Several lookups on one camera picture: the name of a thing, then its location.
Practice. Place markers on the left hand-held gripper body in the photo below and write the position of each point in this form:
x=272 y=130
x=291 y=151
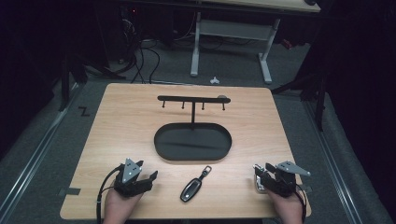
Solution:
x=129 y=179

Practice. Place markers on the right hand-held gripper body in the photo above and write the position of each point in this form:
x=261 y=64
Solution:
x=281 y=179

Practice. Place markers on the black car key fob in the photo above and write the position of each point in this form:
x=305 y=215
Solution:
x=193 y=186

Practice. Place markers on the black key rack with tray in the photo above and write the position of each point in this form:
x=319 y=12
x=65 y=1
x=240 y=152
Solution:
x=193 y=143

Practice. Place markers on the person's right hand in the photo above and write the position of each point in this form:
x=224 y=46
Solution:
x=288 y=208

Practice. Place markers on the person's left hand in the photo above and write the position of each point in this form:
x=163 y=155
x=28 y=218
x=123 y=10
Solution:
x=120 y=207

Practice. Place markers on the grey tape strip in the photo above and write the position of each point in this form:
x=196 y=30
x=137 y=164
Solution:
x=70 y=191
x=307 y=188

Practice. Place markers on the black stand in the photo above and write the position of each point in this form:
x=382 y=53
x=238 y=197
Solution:
x=319 y=99
x=65 y=84

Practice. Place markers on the small white floor object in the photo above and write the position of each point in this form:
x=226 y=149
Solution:
x=214 y=81

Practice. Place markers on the small red object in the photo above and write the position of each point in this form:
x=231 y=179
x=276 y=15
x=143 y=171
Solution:
x=287 y=44

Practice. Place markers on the white-framed desk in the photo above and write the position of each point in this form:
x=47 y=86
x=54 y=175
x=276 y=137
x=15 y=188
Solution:
x=236 y=29

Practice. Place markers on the metal floor rail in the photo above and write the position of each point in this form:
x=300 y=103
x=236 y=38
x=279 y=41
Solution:
x=34 y=158
x=334 y=161

